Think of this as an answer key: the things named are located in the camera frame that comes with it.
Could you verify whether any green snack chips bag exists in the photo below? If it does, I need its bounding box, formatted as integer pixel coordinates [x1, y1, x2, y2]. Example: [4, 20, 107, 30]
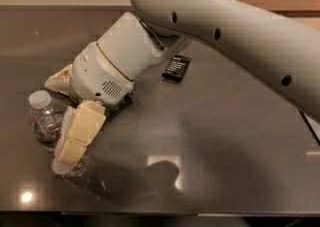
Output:
[68, 93, 132, 118]

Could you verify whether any black rxbar chocolate bar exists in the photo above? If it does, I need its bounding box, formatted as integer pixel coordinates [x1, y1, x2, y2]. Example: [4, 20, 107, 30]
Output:
[162, 55, 191, 82]

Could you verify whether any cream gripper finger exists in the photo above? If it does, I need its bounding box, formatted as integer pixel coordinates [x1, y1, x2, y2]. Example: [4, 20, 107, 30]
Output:
[52, 100, 106, 175]

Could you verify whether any clear plastic water bottle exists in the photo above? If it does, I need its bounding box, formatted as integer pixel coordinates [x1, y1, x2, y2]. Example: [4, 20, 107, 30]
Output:
[28, 90, 106, 196]

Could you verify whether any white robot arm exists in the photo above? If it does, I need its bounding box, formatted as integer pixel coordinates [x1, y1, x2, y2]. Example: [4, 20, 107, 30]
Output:
[45, 0, 320, 175]

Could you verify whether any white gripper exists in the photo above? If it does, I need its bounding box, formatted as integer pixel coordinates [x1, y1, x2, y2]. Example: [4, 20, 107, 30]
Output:
[44, 12, 190, 106]

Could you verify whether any grey side table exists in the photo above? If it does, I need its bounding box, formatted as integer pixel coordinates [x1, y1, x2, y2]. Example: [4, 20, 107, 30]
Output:
[300, 112, 320, 147]

